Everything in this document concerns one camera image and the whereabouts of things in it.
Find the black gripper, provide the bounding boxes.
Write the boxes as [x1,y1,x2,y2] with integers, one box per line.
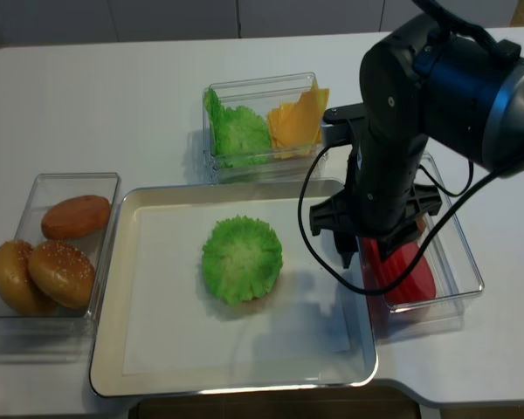
[309,127,442,269]

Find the black blue robot arm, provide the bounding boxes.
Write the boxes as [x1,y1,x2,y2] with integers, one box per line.
[309,1,524,266]

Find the green lettuce leaf on bun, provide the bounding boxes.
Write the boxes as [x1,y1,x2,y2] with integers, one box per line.
[202,215,283,306]

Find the yellow cheese slices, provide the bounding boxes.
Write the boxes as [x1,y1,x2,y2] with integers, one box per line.
[266,85,329,160]

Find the clear lettuce cheese container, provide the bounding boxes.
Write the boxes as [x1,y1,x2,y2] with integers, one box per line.
[203,72,330,183]

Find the green lettuce leaves in container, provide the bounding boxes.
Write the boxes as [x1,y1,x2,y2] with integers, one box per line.
[203,88,271,168]

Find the clear patty tomato container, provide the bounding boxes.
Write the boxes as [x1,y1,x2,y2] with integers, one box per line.
[357,152,485,346]

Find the red tomato slice stack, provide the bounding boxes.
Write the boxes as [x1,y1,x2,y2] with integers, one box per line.
[362,238,437,306]

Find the white metal-rimmed tray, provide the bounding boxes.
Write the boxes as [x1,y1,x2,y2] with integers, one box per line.
[89,180,378,397]

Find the white paper tray liner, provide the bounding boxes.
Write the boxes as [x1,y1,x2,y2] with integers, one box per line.
[123,199,353,374]

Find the orange bun bottom half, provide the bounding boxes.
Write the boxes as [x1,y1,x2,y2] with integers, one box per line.
[41,195,111,240]

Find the sesame bun top right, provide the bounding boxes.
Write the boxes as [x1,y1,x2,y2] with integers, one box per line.
[28,240,95,309]

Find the sesame bun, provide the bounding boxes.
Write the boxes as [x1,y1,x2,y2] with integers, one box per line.
[0,240,57,317]
[28,240,95,309]

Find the clear plastic bun container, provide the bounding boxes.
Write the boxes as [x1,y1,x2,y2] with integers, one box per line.
[0,173,121,336]

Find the sesame bun top left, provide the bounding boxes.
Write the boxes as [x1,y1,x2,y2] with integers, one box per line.
[0,240,57,317]

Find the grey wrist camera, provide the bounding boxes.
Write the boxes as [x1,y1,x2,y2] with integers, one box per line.
[321,103,367,148]

